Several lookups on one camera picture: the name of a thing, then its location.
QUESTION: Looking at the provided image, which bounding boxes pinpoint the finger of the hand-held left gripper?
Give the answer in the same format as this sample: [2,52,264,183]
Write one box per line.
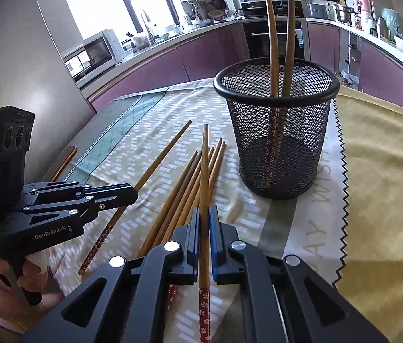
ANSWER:
[23,182,138,210]
[19,196,106,222]

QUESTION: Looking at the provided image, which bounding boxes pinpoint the black built-in oven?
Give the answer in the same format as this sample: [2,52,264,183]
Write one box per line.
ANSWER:
[237,18,309,68]

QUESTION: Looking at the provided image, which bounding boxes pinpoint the black mesh holder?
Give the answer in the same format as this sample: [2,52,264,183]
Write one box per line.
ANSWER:
[213,57,341,201]

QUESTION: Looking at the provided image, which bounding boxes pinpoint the silver box appliance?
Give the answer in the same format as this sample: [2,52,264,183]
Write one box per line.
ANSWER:
[307,0,329,18]

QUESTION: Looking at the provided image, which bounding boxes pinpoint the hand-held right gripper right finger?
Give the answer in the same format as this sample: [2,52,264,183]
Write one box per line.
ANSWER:
[209,205,390,343]

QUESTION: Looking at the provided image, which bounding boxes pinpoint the steel cooking pot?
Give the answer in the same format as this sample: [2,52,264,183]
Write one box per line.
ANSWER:
[334,3,356,24]

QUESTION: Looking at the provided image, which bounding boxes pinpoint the beige patterned tablecloth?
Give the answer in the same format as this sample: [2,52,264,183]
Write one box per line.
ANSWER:
[49,77,348,343]

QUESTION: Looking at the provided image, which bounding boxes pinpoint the kitchen window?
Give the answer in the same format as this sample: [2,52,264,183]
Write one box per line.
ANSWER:
[57,0,184,40]

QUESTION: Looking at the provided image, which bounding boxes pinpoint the pale green bag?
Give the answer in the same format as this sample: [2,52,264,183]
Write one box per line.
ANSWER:
[382,7,403,40]

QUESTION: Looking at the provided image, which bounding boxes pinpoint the bunch of wooden chopsticks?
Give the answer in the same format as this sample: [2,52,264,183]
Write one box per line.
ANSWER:
[135,137,227,315]

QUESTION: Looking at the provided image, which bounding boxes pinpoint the person's left hand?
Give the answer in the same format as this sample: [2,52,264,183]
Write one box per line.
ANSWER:
[0,248,50,304]

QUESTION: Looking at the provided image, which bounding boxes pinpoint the yellow zigzag-edged cloth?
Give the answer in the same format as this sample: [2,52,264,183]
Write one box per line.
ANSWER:
[332,86,403,343]

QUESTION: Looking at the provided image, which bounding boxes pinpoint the white microwave oven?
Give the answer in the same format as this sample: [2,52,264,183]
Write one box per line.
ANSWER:
[62,29,125,90]

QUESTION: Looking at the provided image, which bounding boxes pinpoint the purple kitchen cabinets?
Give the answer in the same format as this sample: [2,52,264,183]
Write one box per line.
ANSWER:
[87,19,403,115]

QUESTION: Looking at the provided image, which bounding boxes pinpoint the brown wooden chair back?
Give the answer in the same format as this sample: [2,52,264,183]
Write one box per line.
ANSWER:
[49,145,78,183]

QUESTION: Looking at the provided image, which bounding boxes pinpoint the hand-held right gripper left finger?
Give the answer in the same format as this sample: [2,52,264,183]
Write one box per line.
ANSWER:
[19,207,202,343]

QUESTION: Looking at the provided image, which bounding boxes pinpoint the steel kitchen faucet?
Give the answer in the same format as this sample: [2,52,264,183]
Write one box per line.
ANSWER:
[141,9,159,45]

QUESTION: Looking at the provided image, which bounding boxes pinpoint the wooden chopstick red floral end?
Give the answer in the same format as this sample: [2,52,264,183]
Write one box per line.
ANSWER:
[79,120,193,276]
[199,124,211,343]
[264,0,281,186]
[269,0,296,186]

